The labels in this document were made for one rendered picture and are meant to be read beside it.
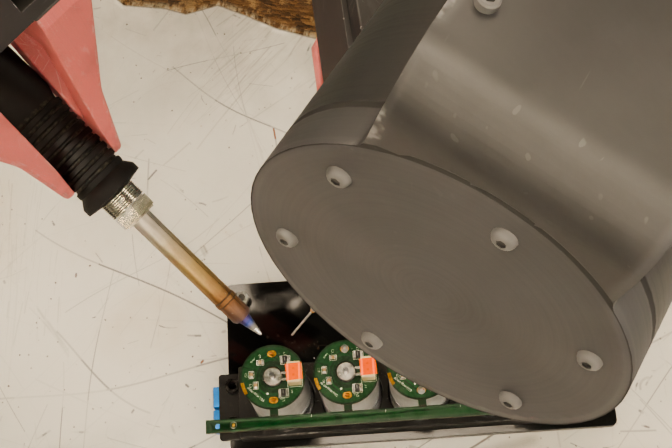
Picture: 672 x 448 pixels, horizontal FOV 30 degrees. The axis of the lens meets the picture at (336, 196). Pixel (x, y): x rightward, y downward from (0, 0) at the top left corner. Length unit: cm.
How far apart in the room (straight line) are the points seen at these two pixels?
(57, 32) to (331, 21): 13
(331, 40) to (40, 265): 31
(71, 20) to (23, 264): 21
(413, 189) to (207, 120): 44
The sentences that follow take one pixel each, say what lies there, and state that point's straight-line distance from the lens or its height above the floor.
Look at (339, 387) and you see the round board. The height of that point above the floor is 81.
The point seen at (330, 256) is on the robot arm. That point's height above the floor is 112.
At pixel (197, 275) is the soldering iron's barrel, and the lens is 45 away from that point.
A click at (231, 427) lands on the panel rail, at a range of 48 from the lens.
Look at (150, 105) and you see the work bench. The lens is 60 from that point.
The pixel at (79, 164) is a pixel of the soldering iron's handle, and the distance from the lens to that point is 44.
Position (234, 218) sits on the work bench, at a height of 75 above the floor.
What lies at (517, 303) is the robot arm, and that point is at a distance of 16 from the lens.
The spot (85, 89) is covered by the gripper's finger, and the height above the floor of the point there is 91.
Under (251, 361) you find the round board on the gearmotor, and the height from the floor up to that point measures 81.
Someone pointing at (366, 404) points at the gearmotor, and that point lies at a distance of 49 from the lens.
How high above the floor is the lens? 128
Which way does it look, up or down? 69 degrees down
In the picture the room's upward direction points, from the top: 10 degrees counter-clockwise
